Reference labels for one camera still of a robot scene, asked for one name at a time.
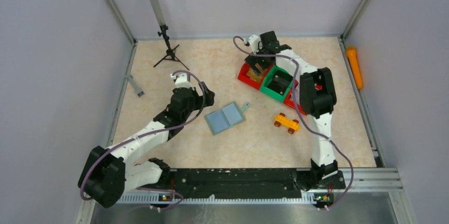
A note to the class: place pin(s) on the far red bin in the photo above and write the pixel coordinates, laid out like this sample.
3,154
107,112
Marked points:
243,78

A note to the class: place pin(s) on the black item in green bin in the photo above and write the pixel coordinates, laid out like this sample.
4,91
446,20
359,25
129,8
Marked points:
279,84

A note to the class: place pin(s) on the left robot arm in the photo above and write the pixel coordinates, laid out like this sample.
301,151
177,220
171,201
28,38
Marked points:
109,172

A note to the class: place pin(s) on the green card holder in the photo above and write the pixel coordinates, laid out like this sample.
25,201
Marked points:
226,117

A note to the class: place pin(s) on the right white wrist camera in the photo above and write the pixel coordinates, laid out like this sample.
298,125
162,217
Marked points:
253,42

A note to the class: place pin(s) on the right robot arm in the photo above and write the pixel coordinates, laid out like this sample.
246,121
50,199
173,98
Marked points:
315,96

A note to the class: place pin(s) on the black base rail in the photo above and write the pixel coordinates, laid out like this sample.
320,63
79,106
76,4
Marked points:
245,183

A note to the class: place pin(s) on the orange flashlight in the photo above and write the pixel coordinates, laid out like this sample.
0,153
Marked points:
351,54

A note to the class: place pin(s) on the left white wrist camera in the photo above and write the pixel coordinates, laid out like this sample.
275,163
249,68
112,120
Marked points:
181,80

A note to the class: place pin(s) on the black tripod with grey tube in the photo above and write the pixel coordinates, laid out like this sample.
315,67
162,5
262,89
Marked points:
163,28

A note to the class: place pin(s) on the near red bin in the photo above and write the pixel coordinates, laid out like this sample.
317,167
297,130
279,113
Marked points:
288,100

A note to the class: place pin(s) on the yellow toy car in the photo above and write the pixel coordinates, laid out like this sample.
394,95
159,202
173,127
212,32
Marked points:
281,120

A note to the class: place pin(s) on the small grey tool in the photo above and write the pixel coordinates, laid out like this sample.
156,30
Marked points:
138,90

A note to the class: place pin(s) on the red bin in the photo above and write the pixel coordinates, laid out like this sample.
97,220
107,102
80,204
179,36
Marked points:
243,78
288,100

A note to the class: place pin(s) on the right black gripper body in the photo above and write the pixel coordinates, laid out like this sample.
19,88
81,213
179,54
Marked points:
254,62

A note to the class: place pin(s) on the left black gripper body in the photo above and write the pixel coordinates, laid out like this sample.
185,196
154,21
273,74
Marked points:
202,99

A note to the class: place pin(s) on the wooden blocks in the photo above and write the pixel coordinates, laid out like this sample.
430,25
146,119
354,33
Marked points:
253,76

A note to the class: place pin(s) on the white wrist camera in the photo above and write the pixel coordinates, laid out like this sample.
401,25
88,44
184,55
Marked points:
181,80
253,42

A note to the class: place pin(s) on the green bin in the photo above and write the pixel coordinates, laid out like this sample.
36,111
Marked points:
265,85

